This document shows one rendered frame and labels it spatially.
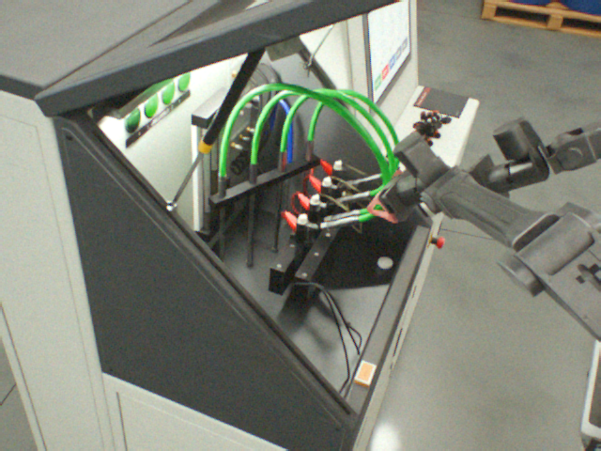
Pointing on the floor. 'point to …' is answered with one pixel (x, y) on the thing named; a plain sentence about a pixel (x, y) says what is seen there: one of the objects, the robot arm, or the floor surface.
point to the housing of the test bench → (52, 216)
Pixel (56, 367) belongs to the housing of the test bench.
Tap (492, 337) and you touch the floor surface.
